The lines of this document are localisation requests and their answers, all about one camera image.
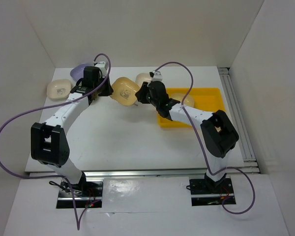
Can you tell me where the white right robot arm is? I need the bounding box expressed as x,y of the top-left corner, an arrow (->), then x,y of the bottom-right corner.
135,81 -> 239,193

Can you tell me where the yellow plastic bin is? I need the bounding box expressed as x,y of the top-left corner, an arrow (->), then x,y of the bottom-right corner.
157,88 -> 225,128

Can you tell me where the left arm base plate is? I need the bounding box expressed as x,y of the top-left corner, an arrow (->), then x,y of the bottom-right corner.
49,181 -> 103,209

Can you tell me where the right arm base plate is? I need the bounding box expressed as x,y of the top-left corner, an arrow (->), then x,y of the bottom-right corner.
186,178 -> 236,207

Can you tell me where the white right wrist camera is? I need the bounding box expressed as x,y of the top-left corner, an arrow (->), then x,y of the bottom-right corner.
149,71 -> 163,82

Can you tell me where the yellow panda plate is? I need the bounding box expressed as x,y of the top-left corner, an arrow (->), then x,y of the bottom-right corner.
170,93 -> 195,107
110,77 -> 140,106

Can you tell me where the aluminium side rail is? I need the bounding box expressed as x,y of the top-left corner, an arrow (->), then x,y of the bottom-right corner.
218,67 -> 260,174

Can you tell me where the aluminium table edge rail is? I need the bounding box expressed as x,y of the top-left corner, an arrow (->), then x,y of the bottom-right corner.
28,167 -> 236,179

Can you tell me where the cream panda plate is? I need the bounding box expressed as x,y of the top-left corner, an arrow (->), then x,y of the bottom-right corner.
46,79 -> 72,101
135,73 -> 152,87

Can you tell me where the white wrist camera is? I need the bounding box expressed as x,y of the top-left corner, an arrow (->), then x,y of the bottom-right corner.
149,71 -> 163,82
94,61 -> 109,74

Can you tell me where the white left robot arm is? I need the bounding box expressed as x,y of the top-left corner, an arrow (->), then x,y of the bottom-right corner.
30,61 -> 114,196

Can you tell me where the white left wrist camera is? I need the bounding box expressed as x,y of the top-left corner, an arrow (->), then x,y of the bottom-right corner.
94,61 -> 109,74

